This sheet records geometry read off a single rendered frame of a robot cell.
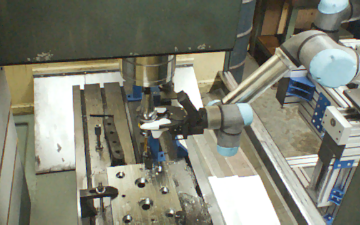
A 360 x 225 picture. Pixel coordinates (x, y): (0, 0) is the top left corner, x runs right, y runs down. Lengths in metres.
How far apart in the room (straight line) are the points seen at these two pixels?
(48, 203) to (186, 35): 1.19
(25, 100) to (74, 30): 1.52
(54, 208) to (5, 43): 1.10
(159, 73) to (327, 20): 1.14
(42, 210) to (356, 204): 1.25
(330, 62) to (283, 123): 2.26
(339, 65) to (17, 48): 0.88
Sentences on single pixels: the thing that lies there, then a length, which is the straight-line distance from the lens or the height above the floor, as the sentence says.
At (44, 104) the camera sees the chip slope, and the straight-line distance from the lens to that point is 2.26.
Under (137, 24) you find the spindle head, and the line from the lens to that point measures 0.97.
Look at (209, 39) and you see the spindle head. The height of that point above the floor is 1.62.
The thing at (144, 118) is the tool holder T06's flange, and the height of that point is 1.32.
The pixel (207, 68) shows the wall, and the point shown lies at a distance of 2.47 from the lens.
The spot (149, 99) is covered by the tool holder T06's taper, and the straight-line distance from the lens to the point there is 1.22.
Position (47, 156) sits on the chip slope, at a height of 0.66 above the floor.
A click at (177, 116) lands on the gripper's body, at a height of 1.30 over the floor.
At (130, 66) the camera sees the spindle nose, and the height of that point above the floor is 1.52.
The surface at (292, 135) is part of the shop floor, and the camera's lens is 3.43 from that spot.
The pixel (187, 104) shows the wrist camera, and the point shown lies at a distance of 1.24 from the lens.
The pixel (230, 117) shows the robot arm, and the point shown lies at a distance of 1.32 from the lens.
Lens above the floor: 2.08
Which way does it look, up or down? 36 degrees down
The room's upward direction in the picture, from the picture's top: 3 degrees clockwise
